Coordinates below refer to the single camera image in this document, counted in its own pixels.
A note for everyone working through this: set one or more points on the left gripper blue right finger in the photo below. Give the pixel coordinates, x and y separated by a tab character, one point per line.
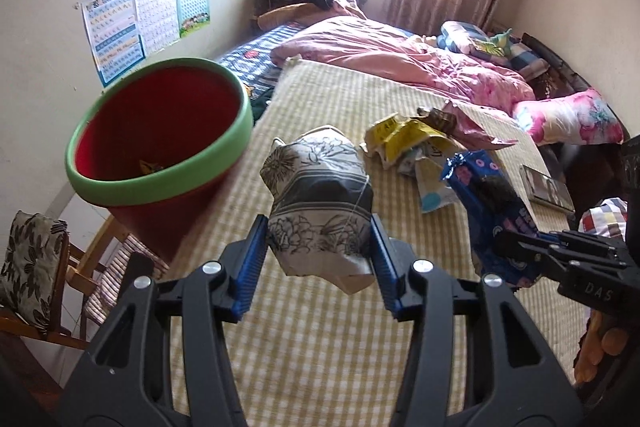
387	268

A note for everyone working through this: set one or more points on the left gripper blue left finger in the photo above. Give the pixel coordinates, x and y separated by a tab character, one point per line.
244	266

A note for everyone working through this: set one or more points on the floral fabric face mask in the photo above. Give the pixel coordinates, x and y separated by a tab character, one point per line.
320	206

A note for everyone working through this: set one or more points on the blue Oreo wrapper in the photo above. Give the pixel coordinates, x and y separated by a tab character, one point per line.
492	206

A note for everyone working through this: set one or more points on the yellow snack wrapper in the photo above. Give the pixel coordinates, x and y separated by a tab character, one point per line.
149	168

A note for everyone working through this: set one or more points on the right hand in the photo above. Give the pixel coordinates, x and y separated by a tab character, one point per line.
597	342

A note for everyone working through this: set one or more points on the white blue milk carton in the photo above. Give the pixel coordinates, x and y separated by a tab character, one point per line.
434	193

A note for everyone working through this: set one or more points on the yellow crumpled wrapper pile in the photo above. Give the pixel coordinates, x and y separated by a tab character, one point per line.
393	137

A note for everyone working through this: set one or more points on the red bin with green rim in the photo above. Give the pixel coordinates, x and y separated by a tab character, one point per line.
190	115

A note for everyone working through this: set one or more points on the pink floral pillow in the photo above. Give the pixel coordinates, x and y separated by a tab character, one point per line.
581	119

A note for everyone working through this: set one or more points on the dark green cloth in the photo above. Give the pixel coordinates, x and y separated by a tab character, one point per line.
261	103

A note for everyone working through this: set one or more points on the pink quilt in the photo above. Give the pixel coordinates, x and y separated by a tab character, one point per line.
344	37

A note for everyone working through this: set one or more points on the wooden chair with cushion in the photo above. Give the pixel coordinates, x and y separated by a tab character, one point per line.
41	262

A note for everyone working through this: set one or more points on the blue plaid bed sheet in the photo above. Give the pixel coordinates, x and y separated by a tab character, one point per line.
251	62

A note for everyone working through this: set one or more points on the folded plaid blanket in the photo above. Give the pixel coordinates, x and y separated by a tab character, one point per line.
501	49

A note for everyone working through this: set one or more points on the orange pillow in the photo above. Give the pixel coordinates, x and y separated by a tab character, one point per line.
304	13

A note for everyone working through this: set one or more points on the wall poster charts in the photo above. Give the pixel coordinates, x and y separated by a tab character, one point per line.
124	33

